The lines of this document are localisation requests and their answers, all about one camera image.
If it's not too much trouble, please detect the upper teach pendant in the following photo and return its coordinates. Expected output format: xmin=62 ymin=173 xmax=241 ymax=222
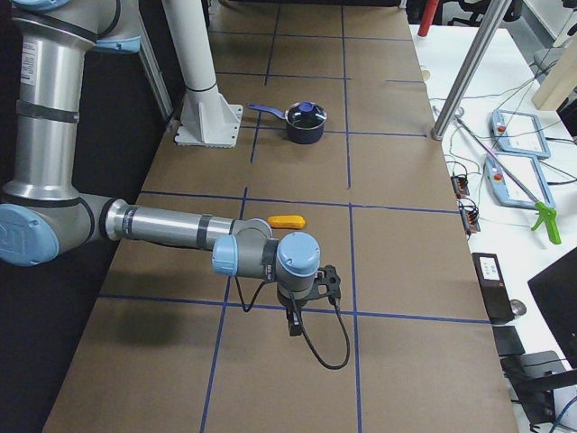
xmin=490 ymin=109 xmax=551 ymax=160

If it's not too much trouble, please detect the teach pendant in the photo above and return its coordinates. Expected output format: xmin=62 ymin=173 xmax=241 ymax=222
xmin=490 ymin=109 xmax=551 ymax=160
xmin=482 ymin=155 xmax=556 ymax=208

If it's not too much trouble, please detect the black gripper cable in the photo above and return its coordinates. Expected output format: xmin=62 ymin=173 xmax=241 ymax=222
xmin=234 ymin=274 xmax=352 ymax=371

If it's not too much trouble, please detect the orange relay board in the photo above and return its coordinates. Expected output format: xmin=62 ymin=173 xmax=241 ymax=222
xmin=459 ymin=203 xmax=481 ymax=236
xmin=451 ymin=174 xmax=470 ymax=198

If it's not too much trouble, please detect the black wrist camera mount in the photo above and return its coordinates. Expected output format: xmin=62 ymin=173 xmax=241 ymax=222
xmin=315 ymin=265 xmax=341 ymax=307

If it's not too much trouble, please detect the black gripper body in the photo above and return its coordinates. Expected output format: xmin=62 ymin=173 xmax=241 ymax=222
xmin=282 ymin=297 xmax=303 ymax=326

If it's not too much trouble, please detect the white pedestal column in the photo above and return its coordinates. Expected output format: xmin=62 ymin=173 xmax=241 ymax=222
xmin=162 ymin=0 xmax=243 ymax=148

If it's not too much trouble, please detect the black power box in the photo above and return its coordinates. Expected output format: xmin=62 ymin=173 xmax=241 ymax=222
xmin=472 ymin=253 xmax=514 ymax=325

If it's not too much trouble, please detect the black clamp stand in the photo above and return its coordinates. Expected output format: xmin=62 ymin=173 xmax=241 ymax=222
xmin=492 ymin=326 xmax=576 ymax=431

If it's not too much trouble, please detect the lower orange relay board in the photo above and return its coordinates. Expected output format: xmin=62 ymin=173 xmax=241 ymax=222
xmin=459 ymin=203 xmax=481 ymax=236

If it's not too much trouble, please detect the green handled reacher grabber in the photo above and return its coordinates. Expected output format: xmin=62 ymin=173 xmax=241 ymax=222
xmin=454 ymin=115 xmax=562 ymax=244

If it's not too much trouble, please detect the red cylinder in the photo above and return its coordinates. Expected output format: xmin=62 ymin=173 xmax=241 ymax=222
xmin=417 ymin=0 xmax=440 ymax=38

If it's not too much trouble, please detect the glass pot lid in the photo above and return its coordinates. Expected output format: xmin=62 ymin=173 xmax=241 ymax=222
xmin=286 ymin=101 xmax=327 ymax=129

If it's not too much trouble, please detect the upper orange relay board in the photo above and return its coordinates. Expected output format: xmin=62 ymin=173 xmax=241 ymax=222
xmin=451 ymin=174 xmax=470 ymax=198

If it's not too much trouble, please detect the dark blue saucepan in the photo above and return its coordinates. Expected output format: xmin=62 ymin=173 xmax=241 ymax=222
xmin=247 ymin=101 xmax=328 ymax=144

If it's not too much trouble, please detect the black monitor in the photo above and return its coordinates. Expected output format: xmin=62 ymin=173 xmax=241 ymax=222
xmin=528 ymin=253 xmax=576 ymax=367

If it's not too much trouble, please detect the yellow toy corn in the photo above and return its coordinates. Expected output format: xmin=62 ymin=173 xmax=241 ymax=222
xmin=267 ymin=215 xmax=307 ymax=230

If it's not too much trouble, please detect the lower teach pendant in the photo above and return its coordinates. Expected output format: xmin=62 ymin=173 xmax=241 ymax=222
xmin=482 ymin=155 xmax=556 ymax=208

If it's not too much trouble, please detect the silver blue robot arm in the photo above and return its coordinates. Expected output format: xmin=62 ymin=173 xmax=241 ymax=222
xmin=1 ymin=1 xmax=322 ymax=336

